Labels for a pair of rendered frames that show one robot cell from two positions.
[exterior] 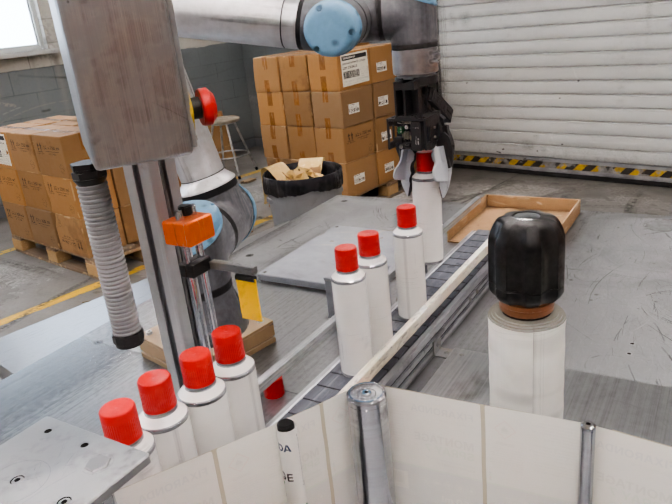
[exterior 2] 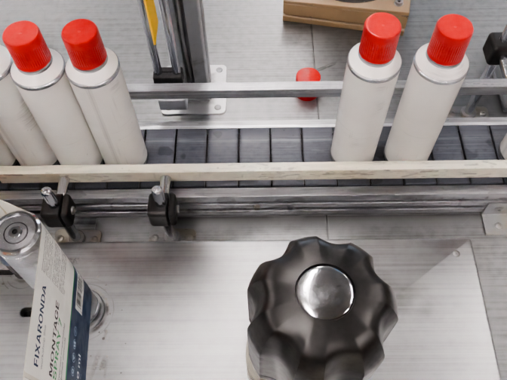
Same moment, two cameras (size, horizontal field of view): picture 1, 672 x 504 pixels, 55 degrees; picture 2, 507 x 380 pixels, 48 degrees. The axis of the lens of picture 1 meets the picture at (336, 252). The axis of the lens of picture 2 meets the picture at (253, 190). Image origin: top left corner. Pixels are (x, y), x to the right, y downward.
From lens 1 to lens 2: 0.63 m
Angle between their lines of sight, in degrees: 57
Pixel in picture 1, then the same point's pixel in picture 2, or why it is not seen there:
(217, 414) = (31, 100)
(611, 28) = not seen: outside the picture
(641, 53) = not seen: outside the picture
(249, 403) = (90, 111)
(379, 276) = (425, 92)
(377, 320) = (401, 131)
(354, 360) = (336, 145)
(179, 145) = not seen: outside the picture
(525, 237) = (256, 316)
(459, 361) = (438, 257)
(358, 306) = (355, 104)
